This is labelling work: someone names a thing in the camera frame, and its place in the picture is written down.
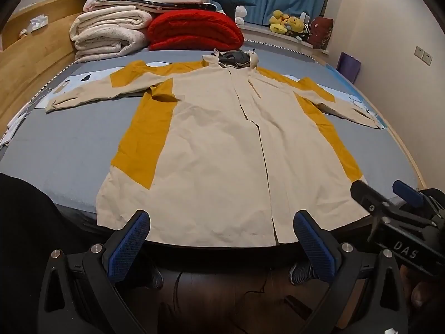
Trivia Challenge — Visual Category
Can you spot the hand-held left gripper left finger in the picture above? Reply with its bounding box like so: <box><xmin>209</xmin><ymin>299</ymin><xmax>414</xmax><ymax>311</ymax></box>
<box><xmin>38</xmin><ymin>210</ymin><xmax>164</xmax><ymax>334</ymax></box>

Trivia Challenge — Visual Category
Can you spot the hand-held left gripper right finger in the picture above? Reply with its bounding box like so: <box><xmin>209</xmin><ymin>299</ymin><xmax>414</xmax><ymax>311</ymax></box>
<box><xmin>293</xmin><ymin>210</ymin><xmax>409</xmax><ymax>334</ymax></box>

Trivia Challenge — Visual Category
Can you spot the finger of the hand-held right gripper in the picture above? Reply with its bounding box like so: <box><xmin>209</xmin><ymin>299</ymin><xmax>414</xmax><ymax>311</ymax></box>
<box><xmin>350</xmin><ymin>180</ymin><xmax>400</xmax><ymax>218</ymax></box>
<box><xmin>393</xmin><ymin>180</ymin><xmax>437</xmax><ymax>217</ymax></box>

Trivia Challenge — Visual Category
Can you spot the beige and yellow long coat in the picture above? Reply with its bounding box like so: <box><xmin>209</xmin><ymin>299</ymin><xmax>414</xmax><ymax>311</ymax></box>
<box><xmin>45</xmin><ymin>48</ymin><xmax>383</xmax><ymax>245</ymax></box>

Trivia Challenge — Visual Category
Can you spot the person's right hand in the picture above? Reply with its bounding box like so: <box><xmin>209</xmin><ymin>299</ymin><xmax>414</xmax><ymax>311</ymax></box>
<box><xmin>400</xmin><ymin>264</ymin><xmax>445</xmax><ymax>321</ymax></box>

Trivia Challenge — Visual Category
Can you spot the person's grey shoe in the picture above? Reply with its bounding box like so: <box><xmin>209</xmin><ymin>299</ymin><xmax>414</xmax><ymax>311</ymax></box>
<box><xmin>139</xmin><ymin>264</ymin><xmax>164</xmax><ymax>290</ymax></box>
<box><xmin>288</xmin><ymin>261</ymin><xmax>318</xmax><ymax>286</ymax></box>

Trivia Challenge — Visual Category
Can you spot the person's dark clothing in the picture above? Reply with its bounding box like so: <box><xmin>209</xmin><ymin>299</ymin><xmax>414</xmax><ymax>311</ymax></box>
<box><xmin>0</xmin><ymin>172</ymin><xmax>105</xmax><ymax>334</ymax></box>

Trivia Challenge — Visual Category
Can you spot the light blue printed blanket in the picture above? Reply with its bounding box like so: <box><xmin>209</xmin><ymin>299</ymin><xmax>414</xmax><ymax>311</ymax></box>
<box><xmin>35</xmin><ymin>71</ymin><xmax>388</xmax><ymax>131</ymax></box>

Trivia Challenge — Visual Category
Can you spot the grey bed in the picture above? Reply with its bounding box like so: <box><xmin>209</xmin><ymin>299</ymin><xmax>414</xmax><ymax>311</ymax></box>
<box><xmin>0</xmin><ymin>38</ymin><xmax>429</xmax><ymax>251</ymax></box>

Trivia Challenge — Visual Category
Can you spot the white crumpled cloth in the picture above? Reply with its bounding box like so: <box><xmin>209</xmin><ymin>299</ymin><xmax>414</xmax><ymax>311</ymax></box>
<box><xmin>0</xmin><ymin>100</ymin><xmax>36</xmax><ymax>147</ymax></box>

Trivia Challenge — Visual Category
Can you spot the window ledge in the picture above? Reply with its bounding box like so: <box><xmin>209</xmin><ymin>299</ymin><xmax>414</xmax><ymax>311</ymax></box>
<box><xmin>240</xmin><ymin>24</ymin><xmax>330</xmax><ymax>57</ymax></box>

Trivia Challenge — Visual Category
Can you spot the wooden headboard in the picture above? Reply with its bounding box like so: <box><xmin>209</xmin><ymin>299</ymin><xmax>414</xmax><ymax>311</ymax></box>
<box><xmin>0</xmin><ymin>0</ymin><xmax>97</xmax><ymax>127</ymax></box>

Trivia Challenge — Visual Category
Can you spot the cream folded quilt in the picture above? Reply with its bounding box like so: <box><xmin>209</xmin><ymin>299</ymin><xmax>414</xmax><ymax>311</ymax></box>
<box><xmin>69</xmin><ymin>5</ymin><xmax>154</xmax><ymax>64</ymax></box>

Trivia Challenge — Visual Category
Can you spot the red folded quilt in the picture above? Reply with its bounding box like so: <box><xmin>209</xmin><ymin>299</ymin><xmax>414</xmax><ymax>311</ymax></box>
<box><xmin>146</xmin><ymin>11</ymin><xmax>244</xmax><ymax>51</ymax></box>

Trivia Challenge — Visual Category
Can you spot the tissue pack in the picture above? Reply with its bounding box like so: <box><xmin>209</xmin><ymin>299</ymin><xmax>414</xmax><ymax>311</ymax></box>
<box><xmin>26</xmin><ymin>14</ymin><xmax>48</xmax><ymax>36</ymax></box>

